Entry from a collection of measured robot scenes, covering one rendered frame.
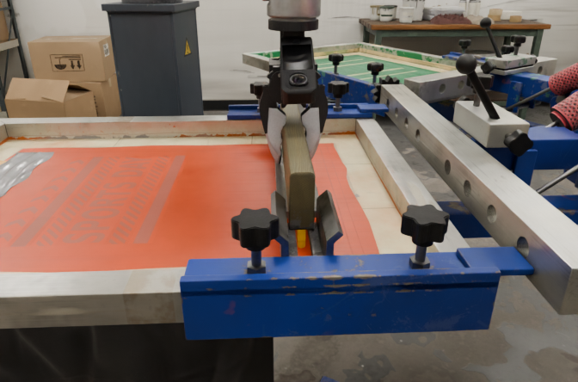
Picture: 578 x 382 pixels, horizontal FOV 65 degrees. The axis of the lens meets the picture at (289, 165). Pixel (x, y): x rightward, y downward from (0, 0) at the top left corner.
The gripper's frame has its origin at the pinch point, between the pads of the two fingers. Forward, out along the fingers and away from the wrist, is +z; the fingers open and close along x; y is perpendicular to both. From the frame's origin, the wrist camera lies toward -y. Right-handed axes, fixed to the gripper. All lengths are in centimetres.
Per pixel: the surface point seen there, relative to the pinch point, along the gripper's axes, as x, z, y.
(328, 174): -6.2, 5.3, 5.2
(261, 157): 5.2, 5.3, 13.1
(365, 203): -10.3, 5.3, -5.6
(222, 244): 9.7, 5.3, -15.8
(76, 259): 26.8, 5.4, -18.1
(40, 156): 45.5, 5.0, 14.9
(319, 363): -13, 101, 55
